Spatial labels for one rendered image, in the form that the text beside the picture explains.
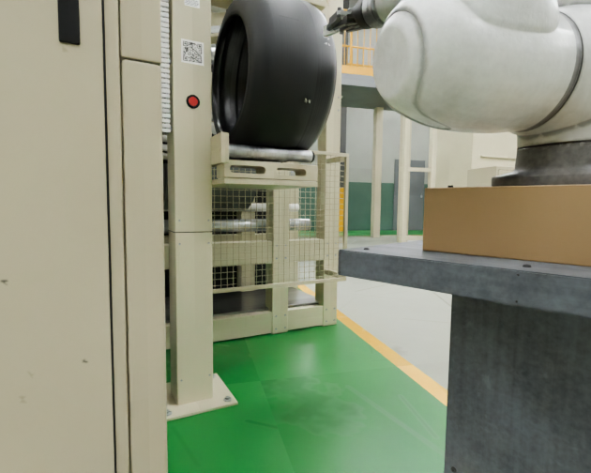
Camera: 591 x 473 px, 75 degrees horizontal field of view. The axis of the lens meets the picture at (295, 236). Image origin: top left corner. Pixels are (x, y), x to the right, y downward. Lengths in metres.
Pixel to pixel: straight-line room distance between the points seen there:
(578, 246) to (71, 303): 0.61
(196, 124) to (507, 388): 1.16
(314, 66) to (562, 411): 1.13
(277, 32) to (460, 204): 0.93
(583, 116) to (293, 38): 0.95
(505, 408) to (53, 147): 0.69
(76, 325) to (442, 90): 0.52
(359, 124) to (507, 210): 11.19
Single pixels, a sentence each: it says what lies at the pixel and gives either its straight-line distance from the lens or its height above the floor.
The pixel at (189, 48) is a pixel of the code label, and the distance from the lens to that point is 1.47.
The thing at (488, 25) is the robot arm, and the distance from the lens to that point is 0.52.
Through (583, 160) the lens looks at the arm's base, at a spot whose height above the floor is 0.78.
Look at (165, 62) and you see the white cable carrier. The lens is 1.45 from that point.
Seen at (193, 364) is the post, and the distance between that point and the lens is 1.49.
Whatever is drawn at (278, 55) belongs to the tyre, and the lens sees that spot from 1.33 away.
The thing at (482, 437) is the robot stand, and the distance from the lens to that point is 0.71.
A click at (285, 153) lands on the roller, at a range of 1.43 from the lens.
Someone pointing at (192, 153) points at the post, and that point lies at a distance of 1.39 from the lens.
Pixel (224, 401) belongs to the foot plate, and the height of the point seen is 0.01.
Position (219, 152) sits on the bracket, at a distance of 1.32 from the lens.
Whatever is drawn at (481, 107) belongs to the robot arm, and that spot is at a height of 0.83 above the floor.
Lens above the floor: 0.72
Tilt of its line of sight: 5 degrees down
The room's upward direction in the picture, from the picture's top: 1 degrees clockwise
